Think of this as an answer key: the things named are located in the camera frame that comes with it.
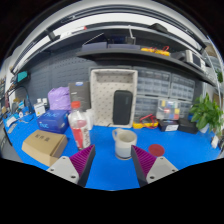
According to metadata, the flat round red coaster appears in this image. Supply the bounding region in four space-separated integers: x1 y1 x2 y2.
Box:
147 143 166 158

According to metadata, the clear red-capped drink bottle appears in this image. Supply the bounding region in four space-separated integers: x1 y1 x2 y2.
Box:
67 100 92 152

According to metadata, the dark grey flat box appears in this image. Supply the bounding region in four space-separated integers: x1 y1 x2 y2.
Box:
68 80 92 112

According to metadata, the brown cardboard box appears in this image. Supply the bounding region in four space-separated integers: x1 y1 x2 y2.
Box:
21 129 69 167

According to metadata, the potted green plant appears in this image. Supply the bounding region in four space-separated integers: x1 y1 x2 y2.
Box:
188 93 224 138

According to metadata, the black pouch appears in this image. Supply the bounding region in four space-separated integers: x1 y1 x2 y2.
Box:
178 118 200 135

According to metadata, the white ceramic mug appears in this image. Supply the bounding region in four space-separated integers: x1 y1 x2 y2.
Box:
111 128 138 160

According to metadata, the white dotted tray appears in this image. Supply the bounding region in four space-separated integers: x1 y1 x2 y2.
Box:
89 68 139 129

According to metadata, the grey small-parts drawer cabinet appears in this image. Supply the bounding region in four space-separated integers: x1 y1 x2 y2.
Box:
133 66 197 121

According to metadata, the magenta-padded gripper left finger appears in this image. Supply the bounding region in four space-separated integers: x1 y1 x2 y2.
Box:
46 144 97 188

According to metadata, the yellow multimeter with red leads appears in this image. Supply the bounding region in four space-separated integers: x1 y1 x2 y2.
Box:
132 113 160 130

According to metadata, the black box with white label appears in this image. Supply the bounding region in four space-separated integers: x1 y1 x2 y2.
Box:
158 119 180 133

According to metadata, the small white box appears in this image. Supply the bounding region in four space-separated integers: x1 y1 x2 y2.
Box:
84 108 95 131

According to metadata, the small white sign card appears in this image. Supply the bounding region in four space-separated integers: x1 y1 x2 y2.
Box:
33 101 47 118

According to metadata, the blue cardboard box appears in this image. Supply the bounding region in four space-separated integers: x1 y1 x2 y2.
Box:
36 109 70 134

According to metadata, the purple plastic bag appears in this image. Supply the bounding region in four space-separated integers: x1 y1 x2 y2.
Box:
47 86 72 112

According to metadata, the dark overhead shelf unit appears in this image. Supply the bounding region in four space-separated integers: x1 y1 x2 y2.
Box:
9 19 218 88

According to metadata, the black zippered case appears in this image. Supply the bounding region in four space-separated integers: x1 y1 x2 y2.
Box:
112 89 134 126

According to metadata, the clear organizer with coloured parts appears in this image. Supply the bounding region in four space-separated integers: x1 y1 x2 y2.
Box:
155 98 182 121

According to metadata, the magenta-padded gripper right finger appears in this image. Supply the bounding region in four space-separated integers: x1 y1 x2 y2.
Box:
130 144 179 188

